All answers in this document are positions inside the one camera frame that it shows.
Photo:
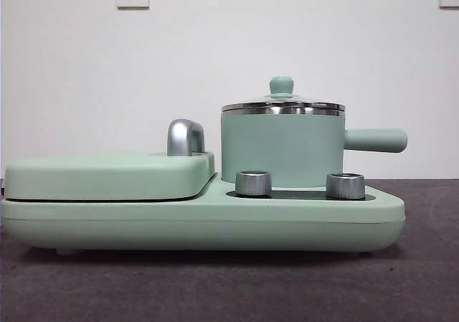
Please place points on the glass pot lid green knob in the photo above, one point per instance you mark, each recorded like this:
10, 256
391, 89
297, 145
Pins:
280, 85

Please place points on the silver control knob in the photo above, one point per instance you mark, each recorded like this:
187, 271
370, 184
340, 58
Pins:
252, 184
345, 186

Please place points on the mint green breakfast machine base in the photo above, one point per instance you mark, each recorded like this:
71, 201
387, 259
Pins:
215, 225

